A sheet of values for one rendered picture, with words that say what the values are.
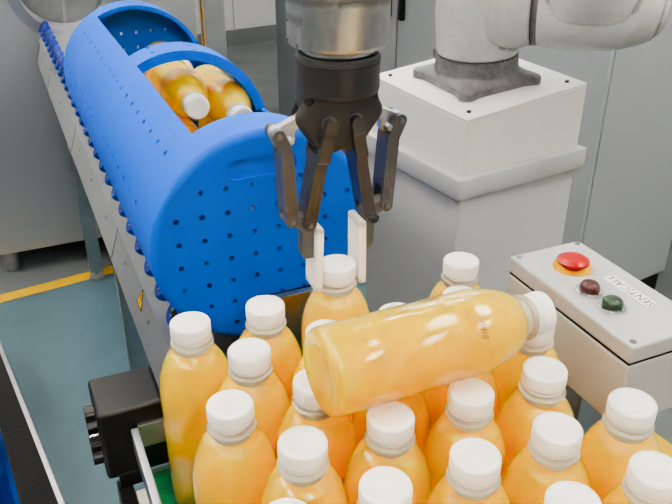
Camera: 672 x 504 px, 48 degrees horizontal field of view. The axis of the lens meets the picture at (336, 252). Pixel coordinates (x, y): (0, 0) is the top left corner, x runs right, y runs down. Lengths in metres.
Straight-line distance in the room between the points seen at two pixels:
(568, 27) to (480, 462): 0.94
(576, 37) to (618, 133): 1.22
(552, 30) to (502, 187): 0.28
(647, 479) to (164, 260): 0.57
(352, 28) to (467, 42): 0.80
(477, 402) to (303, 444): 0.15
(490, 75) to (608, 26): 0.22
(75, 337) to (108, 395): 1.96
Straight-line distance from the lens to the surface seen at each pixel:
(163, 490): 0.89
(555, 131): 1.51
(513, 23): 1.41
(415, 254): 1.54
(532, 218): 1.55
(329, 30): 0.64
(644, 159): 2.76
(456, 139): 1.37
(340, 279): 0.75
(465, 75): 1.45
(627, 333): 0.81
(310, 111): 0.68
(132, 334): 2.12
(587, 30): 1.40
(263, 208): 0.93
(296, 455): 0.59
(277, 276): 0.97
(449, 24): 1.43
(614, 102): 2.53
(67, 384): 2.61
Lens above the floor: 1.53
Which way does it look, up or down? 28 degrees down
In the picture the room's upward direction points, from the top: straight up
